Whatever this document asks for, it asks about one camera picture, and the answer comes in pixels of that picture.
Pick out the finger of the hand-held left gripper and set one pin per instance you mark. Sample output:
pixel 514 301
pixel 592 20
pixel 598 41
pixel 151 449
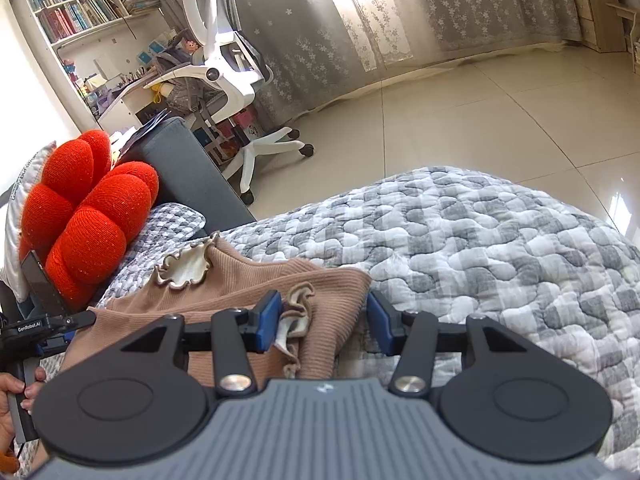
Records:
pixel 55 344
pixel 80 320

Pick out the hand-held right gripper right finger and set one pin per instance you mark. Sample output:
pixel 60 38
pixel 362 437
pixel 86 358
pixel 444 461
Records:
pixel 382 325

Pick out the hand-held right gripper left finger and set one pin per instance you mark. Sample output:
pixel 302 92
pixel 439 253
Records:
pixel 270 320

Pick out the brown ribbed sweater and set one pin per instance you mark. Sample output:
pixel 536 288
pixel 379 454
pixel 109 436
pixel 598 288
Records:
pixel 240 280

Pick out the person's left hand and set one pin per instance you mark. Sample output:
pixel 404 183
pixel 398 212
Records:
pixel 6 410

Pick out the black smartphone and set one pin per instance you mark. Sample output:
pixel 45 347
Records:
pixel 42 285

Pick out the white pillow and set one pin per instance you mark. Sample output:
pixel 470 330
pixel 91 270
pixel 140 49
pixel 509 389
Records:
pixel 12 240

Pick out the red flower cushion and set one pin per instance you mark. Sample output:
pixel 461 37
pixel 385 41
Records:
pixel 100 220

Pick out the grey checked quilt blanket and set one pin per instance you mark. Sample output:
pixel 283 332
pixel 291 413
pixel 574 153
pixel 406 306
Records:
pixel 475 260

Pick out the orange object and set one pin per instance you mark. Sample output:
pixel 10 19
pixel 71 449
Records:
pixel 7 460

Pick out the dark magazine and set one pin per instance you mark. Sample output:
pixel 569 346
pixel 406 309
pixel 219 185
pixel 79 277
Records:
pixel 150 127

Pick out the white desk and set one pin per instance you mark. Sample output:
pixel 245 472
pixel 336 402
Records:
pixel 125 105

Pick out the yellow bag charm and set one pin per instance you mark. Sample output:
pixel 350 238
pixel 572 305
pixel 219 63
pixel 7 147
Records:
pixel 160 94

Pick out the grey bag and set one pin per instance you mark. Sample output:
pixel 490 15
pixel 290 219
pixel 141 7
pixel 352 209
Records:
pixel 185 95

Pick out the white office chair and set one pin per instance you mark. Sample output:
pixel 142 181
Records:
pixel 220 50

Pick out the white bookshelf with books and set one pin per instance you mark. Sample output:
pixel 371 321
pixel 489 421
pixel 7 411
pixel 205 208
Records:
pixel 70 15

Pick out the grey flower curtain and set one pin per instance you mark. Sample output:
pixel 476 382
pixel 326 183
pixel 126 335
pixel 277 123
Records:
pixel 400 20

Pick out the wooden desk with shelves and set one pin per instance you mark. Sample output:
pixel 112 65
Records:
pixel 600 10

